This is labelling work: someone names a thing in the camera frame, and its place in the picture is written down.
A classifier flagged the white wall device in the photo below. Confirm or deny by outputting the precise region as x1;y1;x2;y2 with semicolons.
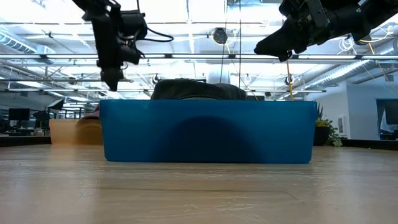
338;115;348;136

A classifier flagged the thin black hanging cable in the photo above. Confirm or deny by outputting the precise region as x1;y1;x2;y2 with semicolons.
238;0;243;90

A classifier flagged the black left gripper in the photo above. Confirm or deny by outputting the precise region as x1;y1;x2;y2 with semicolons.
72;0;126;92

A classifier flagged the black baseball cap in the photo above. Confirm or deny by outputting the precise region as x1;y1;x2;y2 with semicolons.
150;78;248;101

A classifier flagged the yellow cable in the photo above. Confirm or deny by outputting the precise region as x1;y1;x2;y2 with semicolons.
285;60;295;101

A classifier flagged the orange plastic bin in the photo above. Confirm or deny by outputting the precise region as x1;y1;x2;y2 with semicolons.
49;118;104;146

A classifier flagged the dark wall screen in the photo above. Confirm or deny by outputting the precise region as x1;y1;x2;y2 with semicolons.
376;98;398;125

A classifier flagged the potted succulent plant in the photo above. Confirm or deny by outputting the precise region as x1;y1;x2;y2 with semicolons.
313;102;343;147

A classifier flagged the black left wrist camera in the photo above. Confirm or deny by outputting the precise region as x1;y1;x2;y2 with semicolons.
119;10;149;41

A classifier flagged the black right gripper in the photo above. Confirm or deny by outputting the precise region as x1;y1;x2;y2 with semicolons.
254;0;373;63

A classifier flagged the maroon baseball cap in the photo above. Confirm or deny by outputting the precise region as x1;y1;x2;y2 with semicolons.
81;104;101;121

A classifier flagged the black ceiling cable reel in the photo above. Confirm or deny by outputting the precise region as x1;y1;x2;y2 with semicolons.
212;27;229;45

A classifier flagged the blue plastic bin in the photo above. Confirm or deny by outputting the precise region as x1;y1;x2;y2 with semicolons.
99;99;318;165

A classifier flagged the black computer monitor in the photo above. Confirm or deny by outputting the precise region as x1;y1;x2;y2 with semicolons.
8;108;31;121

